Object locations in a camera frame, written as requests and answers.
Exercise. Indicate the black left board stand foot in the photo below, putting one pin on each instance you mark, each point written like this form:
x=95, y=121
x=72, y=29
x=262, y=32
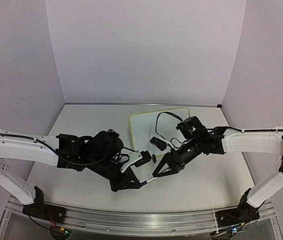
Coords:
x=154, y=158

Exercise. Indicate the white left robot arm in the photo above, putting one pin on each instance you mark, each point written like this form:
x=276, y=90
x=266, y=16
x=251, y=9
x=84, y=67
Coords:
x=101, y=154

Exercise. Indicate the white whiteboard yellow rim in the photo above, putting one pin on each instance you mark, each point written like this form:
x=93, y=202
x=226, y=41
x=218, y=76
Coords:
x=159, y=124

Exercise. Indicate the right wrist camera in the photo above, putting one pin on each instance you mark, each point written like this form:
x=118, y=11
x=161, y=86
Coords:
x=158, y=143

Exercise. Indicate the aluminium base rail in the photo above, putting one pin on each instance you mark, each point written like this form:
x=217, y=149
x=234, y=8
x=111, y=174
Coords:
x=83, y=223

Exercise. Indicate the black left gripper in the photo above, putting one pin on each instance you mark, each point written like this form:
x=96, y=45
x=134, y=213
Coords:
x=125, y=182

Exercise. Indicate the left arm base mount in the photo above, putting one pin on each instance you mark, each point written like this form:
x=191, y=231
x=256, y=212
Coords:
x=44, y=211

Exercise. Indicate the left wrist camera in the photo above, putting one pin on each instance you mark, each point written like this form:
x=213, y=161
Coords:
x=139, y=160

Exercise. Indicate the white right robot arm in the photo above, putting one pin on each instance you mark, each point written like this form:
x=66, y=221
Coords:
x=222, y=140

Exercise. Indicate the white marker pen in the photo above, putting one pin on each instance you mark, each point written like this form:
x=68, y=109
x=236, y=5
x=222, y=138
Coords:
x=150, y=180

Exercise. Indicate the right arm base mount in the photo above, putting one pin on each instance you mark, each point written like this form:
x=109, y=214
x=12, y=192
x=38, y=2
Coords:
x=236, y=216

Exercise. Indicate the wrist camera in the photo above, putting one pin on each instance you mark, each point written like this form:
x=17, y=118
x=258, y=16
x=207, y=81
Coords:
x=139, y=160
x=158, y=143

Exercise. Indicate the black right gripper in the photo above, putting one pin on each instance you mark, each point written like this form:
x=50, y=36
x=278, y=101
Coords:
x=174, y=162

